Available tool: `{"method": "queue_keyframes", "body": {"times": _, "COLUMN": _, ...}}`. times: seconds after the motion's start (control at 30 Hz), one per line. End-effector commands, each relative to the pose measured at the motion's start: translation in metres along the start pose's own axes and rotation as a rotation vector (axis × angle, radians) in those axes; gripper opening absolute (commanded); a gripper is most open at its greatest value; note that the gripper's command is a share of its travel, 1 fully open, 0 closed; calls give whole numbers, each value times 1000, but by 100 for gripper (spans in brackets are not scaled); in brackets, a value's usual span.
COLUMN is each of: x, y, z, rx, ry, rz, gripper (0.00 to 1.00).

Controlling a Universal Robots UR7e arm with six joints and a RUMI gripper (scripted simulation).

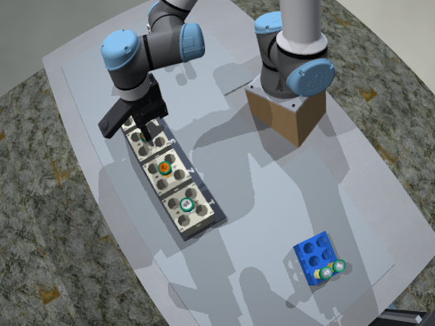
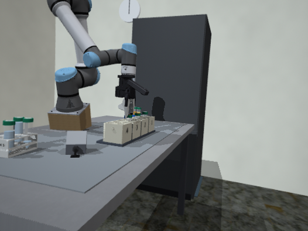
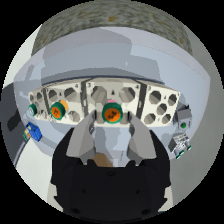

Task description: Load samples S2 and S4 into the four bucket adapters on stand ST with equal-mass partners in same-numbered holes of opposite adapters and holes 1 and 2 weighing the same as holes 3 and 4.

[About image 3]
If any light grey flat mat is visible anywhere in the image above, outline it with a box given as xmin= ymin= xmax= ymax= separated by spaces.
xmin=16 ymin=42 xmax=206 ymax=161

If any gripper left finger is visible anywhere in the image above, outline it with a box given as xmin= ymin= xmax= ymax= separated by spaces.
xmin=50 ymin=110 xmax=97 ymax=186

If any blue tube rack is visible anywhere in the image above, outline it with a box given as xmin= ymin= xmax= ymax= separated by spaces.
xmin=25 ymin=122 xmax=42 ymax=142

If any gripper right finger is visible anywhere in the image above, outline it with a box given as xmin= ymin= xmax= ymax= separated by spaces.
xmin=127 ymin=111 xmax=171 ymax=188

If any white tube rack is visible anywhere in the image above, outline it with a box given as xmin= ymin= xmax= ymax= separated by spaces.
xmin=168 ymin=133 xmax=189 ymax=153

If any cream tube adapter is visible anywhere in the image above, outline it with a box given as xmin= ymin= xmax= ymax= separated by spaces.
xmin=135 ymin=80 xmax=180 ymax=127
xmin=86 ymin=78 xmax=140 ymax=127
xmin=28 ymin=82 xmax=58 ymax=122
xmin=46 ymin=78 xmax=91 ymax=125

